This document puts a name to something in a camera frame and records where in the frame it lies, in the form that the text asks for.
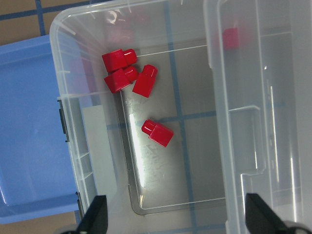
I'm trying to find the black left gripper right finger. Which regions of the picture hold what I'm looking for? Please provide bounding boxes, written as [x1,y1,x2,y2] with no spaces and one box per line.
[245,193,298,234]

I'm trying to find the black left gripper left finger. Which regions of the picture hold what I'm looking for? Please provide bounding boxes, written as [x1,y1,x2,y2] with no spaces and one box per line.
[76,195,108,234]

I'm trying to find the red block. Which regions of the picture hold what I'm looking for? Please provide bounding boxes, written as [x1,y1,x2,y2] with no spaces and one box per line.
[222,27,239,50]
[132,64,158,98]
[141,119,174,148]
[104,66,138,94]
[102,49,137,73]

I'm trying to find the clear plastic box lid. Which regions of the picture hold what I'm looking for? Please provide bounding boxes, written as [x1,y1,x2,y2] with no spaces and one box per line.
[203,0,312,234]

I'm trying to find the clear plastic storage box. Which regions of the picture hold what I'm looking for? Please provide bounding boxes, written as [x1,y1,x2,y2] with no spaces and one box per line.
[50,0,227,234]

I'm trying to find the blue plastic tray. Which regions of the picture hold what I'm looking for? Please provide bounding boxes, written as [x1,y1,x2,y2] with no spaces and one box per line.
[0,36,78,224]

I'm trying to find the red block tilted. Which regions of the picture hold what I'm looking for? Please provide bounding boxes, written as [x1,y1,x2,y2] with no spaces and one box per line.
[132,64,158,98]

